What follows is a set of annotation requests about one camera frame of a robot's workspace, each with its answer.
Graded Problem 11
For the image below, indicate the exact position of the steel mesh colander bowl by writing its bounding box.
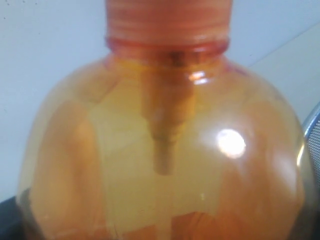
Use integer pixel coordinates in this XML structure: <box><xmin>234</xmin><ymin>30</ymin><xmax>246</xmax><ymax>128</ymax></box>
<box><xmin>302</xmin><ymin>102</ymin><xmax>320</xmax><ymax>176</ymax></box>

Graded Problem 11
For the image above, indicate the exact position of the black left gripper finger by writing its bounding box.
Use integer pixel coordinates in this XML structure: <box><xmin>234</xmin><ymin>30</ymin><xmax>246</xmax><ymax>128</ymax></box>
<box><xmin>0</xmin><ymin>197</ymin><xmax>27</xmax><ymax>240</ymax></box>

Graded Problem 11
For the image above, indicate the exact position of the orange pump soap bottle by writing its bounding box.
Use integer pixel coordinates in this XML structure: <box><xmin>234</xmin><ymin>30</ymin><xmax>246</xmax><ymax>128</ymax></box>
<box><xmin>16</xmin><ymin>0</ymin><xmax>318</xmax><ymax>240</ymax></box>

